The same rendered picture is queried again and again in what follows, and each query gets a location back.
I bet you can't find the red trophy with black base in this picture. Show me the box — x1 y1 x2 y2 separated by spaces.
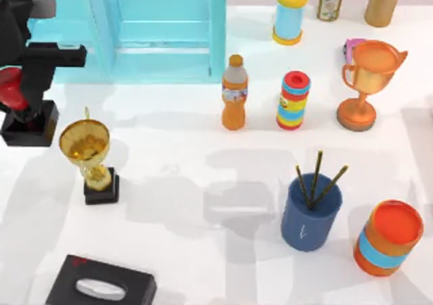
0 66 60 147

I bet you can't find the gold trophy with black base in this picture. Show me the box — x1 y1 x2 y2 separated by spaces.
58 107 120 206

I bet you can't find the light blue rack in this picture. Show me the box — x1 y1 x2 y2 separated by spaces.
25 0 228 85

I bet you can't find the orange juice bottle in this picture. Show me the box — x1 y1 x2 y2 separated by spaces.
221 54 250 131

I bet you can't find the black tissue box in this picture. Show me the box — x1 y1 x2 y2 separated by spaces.
45 254 158 305

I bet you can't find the yellow and light blue can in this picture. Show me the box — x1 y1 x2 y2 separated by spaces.
272 0 310 46

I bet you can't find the red yellow blue striped can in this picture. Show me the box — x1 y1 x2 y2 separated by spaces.
275 70 311 131

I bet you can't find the dark pencil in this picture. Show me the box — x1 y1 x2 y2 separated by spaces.
295 164 313 210
309 151 323 210
311 164 349 208

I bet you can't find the bottle with floral label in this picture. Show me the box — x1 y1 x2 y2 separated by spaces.
316 0 348 23

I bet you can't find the pink and purple object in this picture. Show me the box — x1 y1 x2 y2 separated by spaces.
341 38 365 64

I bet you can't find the dark blue pen cup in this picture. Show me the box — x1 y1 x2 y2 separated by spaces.
280 172 343 252

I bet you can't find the copper trophy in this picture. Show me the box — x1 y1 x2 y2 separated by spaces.
336 40 409 132

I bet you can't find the tan cylinder bottle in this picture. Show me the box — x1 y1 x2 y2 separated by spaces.
363 0 406 28

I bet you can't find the orange can with blue band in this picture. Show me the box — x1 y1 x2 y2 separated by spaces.
353 200 424 278

